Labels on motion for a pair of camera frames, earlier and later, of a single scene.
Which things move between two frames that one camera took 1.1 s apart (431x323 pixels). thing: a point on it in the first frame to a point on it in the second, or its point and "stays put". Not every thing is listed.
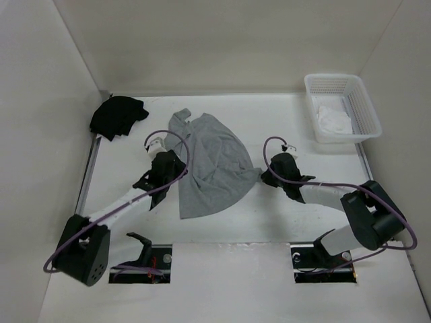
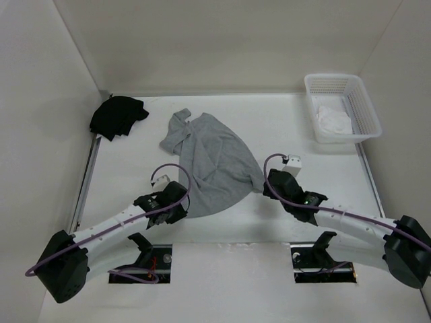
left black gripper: x=180 y=168 to x=180 y=214
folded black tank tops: x=116 y=115 stays put
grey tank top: x=219 y=171 stays put
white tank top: x=334 y=122 stays put
